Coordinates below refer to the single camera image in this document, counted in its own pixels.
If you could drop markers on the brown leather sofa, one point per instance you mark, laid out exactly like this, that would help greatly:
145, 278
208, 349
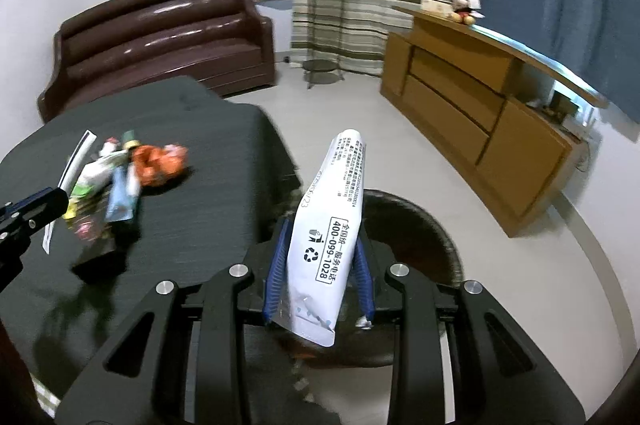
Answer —
160, 40

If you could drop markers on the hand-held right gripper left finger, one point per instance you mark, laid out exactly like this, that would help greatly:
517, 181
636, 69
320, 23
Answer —
276, 275

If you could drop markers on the white toothpaste tube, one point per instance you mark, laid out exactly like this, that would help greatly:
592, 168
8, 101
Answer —
325, 225

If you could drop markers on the black flat packet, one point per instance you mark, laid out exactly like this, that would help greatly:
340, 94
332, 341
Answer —
100, 260

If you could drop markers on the small dark box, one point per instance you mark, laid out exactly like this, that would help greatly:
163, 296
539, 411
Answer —
564, 105

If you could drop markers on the dark grey tablecloth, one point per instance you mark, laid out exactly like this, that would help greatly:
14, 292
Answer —
200, 185

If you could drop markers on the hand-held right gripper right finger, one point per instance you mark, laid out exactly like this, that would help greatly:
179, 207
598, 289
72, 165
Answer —
363, 277

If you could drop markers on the blue tube packet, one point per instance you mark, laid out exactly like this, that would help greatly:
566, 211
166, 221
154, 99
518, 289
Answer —
120, 200

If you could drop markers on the black metal plant stand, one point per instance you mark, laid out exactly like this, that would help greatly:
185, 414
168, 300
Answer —
322, 70

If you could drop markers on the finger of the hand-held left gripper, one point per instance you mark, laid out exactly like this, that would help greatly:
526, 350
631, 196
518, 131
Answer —
35, 210

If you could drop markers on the mouse plush toy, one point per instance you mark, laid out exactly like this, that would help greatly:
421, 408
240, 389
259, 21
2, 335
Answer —
462, 7

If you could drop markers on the beige tissue box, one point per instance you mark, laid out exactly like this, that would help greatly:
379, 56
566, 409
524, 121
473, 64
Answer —
436, 6

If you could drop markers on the black round trash bin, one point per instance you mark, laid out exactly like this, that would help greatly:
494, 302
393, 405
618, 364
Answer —
420, 230

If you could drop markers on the green and white wrapper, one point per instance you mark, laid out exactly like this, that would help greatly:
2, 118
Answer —
97, 172

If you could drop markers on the orange crumpled wrapper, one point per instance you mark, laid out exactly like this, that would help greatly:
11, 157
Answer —
157, 165

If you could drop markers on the wooden cabinet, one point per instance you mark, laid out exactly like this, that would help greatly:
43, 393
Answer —
500, 130

